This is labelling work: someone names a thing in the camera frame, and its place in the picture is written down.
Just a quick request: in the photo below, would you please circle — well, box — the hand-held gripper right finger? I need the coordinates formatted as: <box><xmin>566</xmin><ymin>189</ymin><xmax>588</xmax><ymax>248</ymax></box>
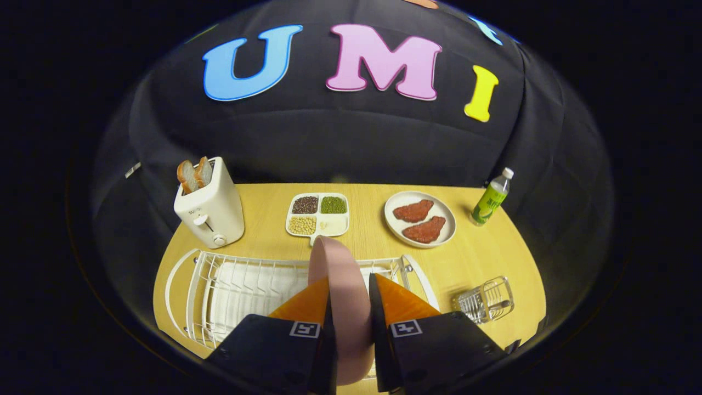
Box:
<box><xmin>369</xmin><ymin>273</ymin><xmax>520</xmax><ymax>393</ymax></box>

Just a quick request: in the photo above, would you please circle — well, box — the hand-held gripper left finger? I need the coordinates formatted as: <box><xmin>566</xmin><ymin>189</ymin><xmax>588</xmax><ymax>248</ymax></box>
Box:
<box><xmin>203</xmin><ymin>276</ymin><xmax>338</xmax><ymax>395</ymax></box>

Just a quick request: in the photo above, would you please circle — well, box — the pink plate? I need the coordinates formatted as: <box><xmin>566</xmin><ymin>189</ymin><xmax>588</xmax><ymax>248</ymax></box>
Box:
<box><xmin>308</xmin><ymin>236</ymin><xmax>375</xmax><ymax>386</ymax></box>

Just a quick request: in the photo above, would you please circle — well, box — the metal wire basket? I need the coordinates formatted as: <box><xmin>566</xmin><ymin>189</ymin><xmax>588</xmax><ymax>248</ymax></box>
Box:
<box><xmin>452</xmin><ymin>276</ymin><xmax>515</xmax><ymax>324</ymax></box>

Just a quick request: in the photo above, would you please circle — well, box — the white wire dish rack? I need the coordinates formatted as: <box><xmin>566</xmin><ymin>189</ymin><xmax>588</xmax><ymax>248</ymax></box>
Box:
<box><xmin>165</xmin><ymin>249</ymin><xmax>439</xmax><ymax>352</ymax></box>

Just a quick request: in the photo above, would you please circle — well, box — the white divided dish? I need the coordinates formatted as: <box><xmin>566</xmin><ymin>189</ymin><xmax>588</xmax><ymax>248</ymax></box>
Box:
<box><xmin>285</xmin><ymin>193</ymin><xmax>350</xmax><ymax>246</ymax></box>

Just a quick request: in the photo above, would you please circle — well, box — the white round plate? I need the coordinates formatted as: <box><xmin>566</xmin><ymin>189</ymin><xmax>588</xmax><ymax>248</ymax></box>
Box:
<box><xmin>384</xmin><ymin>190</ymin><xmax>457</xmax><ymax>249</ymax></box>

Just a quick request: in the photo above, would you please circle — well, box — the white drip tray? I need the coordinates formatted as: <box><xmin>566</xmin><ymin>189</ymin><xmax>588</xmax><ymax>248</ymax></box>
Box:
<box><xmin>211</xmin><ymin>262</ymin><xmax>395</xmax><ymax>341</ymax></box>

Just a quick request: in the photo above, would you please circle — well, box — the red meat patty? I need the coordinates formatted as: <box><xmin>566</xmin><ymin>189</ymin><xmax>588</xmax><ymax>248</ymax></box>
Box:
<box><xmin>393</xmin><ymin>199</ymin><xmax>434</xmax><ymax>223</ymax></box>
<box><xmin>402</xmin><ymin>216</ymin><xmax>446</xmax><ymax>244</ymax></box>

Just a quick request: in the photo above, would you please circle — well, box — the white toaster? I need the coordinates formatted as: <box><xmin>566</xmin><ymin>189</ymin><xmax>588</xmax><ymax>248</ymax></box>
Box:
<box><xmin>174</xmin><ymin>157</ymin><xmax>245</xmax><ymax>249</ymax></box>

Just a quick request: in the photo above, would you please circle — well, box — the green label drink bottle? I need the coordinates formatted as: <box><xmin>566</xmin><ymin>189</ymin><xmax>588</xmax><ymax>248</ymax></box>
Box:
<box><xmin>469</xmin><ymin>167</ymin><xmax>514</xmax><ymax>227</ymax></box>

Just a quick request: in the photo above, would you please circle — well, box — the black backdrop cloth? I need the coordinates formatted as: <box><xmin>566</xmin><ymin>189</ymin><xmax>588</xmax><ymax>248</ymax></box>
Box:
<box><xmin>90</xmin><ymin>0</ymin><xmax>615</xmax><ymax>341</ymax></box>

